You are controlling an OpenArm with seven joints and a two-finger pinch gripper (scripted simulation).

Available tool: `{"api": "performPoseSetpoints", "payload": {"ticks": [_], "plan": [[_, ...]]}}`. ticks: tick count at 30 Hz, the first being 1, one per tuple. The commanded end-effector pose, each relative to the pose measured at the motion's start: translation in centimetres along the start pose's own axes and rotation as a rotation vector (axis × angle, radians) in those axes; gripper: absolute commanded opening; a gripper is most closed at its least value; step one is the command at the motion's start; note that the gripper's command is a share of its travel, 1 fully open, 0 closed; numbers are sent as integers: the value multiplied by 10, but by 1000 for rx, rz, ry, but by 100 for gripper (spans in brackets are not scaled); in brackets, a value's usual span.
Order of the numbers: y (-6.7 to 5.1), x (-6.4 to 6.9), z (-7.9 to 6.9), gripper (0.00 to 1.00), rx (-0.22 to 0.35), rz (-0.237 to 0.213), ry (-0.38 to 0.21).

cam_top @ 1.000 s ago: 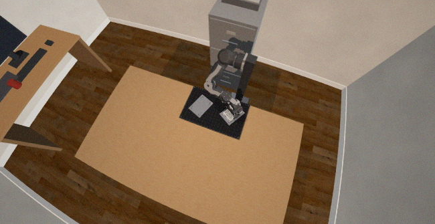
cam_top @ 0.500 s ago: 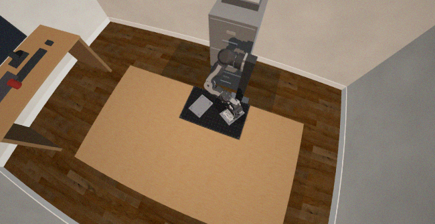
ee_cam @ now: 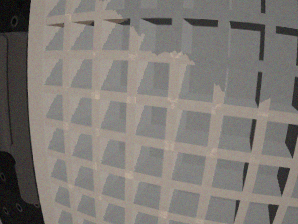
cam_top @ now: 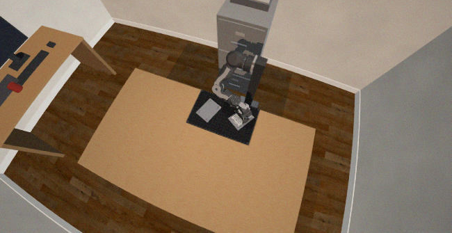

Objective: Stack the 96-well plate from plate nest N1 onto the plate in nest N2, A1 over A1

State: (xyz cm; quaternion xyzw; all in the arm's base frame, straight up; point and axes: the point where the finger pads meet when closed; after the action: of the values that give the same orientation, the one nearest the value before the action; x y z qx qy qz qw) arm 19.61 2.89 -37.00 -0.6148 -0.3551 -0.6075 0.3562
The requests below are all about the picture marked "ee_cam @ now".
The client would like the black flat base plate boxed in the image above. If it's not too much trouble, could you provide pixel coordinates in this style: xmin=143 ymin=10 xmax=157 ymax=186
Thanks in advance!
xmin=0 ymin=0 xmax=45 ymax=224

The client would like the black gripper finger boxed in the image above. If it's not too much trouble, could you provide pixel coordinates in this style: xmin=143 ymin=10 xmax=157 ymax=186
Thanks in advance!
xmin=0 ymin=32 xmax=40 ymax=205

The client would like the white well plate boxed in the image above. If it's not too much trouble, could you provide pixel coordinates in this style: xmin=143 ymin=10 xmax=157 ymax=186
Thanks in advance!
xmin=27 ymin=0 xmax=298 ymax=224

